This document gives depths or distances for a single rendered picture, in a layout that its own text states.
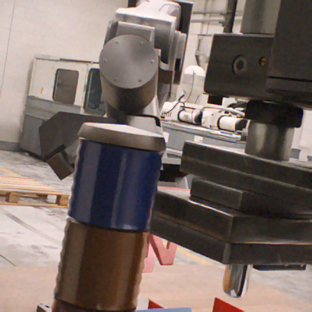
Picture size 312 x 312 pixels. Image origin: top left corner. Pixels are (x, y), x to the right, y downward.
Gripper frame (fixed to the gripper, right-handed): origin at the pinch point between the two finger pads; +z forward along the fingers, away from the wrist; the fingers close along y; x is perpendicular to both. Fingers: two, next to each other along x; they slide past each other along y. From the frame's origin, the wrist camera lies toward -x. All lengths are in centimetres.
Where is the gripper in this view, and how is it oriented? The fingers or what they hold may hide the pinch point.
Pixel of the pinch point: (155, 260)
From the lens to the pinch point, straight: 71.8
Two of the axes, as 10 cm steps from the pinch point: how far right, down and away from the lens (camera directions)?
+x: 7.9, 0.7, 6.1
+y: 5.9, -3.4, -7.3
